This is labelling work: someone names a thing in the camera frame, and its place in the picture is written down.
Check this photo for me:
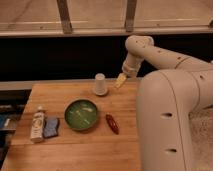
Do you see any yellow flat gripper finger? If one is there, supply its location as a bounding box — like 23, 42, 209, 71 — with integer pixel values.
115, 73, 127, 88

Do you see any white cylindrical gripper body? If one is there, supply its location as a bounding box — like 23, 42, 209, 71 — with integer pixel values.
122, 63, 138, 78

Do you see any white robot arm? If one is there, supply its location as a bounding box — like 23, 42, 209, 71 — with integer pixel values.
116, 35, 213, 171

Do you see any white paper cup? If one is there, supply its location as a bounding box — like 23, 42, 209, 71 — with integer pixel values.
93, 73, 108, 96

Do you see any red chili pepper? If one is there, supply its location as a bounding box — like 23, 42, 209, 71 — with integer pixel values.
106, 114, 119, 134

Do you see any green round bowl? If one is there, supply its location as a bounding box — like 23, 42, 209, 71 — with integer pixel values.
64, 99, 99, 131

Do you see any wooden cutting board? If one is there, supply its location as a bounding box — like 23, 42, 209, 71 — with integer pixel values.
1, 81, 141, 171

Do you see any blue sponge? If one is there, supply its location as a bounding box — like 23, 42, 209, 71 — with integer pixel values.
44, 117, 59, 138

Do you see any white bottle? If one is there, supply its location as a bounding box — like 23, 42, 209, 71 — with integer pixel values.
30, 106, 45, 143

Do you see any right metal post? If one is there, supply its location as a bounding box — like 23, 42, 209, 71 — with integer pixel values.
124, 0, 137, 32

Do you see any metal post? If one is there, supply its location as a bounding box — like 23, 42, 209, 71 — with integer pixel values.
124, 0, 137, 32
57, 0, 72, 34

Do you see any left metal post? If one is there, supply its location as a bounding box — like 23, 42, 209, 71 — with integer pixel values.
57, 0, 72, 34

